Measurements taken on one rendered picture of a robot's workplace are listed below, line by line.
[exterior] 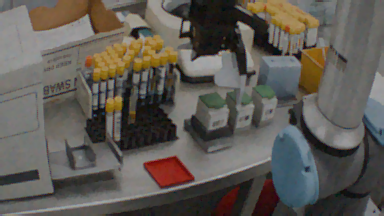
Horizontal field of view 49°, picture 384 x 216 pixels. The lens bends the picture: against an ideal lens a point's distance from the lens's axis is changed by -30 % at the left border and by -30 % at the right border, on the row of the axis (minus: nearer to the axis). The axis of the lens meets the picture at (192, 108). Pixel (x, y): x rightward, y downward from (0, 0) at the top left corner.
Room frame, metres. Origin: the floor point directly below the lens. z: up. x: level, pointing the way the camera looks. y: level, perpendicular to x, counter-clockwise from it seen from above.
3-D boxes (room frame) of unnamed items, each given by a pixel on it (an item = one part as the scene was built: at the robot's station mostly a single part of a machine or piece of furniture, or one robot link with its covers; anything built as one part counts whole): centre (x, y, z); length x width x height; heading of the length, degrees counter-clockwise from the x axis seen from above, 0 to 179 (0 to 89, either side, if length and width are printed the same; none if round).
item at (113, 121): (0.85, 0.11, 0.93); 0.17 x 0.09 x 0.11; 125
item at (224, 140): (0.89, -0.04, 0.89); 0.09 x 0.05 x 0.04; 35
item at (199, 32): (0.87, -0.01, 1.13); 0.09 x 0.08 x 0.12; 126
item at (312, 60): (1.14, -0.34, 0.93); 0.13 x 0.13 x 0.10; 39
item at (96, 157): (0.68, 0.20, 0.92); 0.21 x 0.07 x 0.05; 125
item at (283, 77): (1.06, -0.18, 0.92); 0.10 x 0.07 x 0.10; 117
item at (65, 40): (1.06, 0.34, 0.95); 0.29 x 0.25 x 0.15; 35
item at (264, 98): (0.97, -0.14, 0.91); 0.05 x 0.04 x 0.07; 35
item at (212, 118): (0.89, -0.04, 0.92); 0.05 x 0.04 x 0.06; 35
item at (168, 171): (0.76, 0.02, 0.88); 0.07 x 0.07 x 0.01; 35
